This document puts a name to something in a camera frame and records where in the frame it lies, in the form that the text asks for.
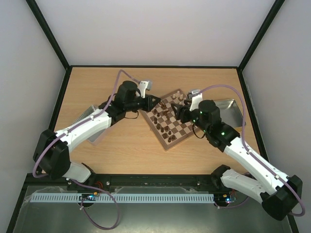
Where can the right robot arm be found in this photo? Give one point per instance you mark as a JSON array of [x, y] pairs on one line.
[[277, 192]]

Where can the wooden chess board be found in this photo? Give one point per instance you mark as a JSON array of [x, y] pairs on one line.
[[169, 125]]

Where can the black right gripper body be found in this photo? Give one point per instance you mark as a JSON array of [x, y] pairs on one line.
[[183, 114]]

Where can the gold tin box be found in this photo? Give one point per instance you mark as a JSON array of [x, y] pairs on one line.
[[230, 113]]

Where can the light blue cable duct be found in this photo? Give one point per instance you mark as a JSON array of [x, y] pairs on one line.
[[122, 198]]

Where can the silver tin lid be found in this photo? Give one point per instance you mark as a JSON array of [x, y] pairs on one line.
[[97, 137]]

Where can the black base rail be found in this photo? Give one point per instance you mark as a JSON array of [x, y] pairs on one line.
[[197, 182]]

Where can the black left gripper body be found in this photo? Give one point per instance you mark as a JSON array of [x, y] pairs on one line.
[[146, 107]]

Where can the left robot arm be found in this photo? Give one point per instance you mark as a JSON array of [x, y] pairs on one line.
[[52, 153]]

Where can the white chess piece row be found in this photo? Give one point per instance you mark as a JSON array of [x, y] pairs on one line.
[[179, 96]]

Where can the pile of dark chess pieces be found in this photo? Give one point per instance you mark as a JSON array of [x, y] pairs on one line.
[[165, 109]]

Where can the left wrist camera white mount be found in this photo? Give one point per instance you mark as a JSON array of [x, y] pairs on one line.
[[143, 87]]

